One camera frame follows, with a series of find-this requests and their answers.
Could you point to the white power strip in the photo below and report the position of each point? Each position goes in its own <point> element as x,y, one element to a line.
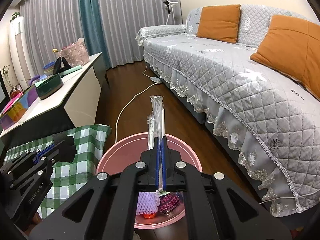
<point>156,79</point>

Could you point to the black hat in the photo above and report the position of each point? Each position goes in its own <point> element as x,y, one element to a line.
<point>58,66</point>

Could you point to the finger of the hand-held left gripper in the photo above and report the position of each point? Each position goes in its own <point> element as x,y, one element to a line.
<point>30,156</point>
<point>47,158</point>

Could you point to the pink lace basket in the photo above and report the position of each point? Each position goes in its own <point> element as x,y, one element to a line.
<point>75,53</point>

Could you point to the standing air conditioner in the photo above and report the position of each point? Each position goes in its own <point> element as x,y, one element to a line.
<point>20,50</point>

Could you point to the dark green round bowl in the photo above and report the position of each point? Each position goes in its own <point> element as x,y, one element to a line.
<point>48,87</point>

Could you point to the purple foam net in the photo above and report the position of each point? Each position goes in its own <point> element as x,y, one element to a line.
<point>147,202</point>

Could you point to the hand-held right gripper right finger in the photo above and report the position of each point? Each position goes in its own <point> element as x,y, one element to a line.
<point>165,170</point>

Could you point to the white top dark cabinet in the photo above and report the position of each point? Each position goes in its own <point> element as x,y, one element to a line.
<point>57,92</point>

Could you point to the green potted plant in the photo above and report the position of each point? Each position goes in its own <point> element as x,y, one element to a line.
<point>15,17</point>

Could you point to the bamboo plant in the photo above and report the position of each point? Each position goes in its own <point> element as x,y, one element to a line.
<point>6,76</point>

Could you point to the mint green flat tray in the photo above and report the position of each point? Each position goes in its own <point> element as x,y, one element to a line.
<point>72,69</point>

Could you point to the small photo frame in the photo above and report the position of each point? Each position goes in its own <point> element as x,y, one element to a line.
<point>16,87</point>

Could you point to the stack of coloured bowls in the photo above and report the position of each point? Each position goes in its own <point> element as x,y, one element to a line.
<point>48,69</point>

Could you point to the brown teapot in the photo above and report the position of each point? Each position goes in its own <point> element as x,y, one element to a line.
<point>15,94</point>

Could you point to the white floor lamp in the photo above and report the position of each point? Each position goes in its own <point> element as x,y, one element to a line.
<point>170,6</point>

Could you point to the colourful rectangular box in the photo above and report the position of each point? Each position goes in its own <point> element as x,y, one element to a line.
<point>12,112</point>

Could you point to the purple plastic container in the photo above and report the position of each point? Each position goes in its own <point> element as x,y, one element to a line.
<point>35,79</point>

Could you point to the grey quilted sofa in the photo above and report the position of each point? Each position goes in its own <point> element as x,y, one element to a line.
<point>212,80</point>

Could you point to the grey curtain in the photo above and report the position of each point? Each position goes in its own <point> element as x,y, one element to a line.
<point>52,17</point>
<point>135,17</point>

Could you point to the pink plastic basin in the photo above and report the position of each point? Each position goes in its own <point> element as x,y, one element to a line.
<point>117,150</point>

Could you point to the teal curtain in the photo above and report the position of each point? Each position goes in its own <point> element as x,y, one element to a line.
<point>92,22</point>

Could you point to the red plastic bag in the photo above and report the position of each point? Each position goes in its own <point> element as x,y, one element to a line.
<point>148,215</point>

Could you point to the clear plastic wrapper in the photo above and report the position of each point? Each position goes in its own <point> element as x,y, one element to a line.
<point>156,120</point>

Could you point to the orange cushion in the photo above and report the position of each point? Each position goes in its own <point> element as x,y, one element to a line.
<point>218,23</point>
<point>290,52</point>

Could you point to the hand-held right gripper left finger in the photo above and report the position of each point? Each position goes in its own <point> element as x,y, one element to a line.
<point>157,170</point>

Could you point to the red patterned packet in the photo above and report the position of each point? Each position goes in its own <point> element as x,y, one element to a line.
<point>168,201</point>

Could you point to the green checked tablecloth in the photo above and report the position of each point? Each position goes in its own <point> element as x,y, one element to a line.
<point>75,175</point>

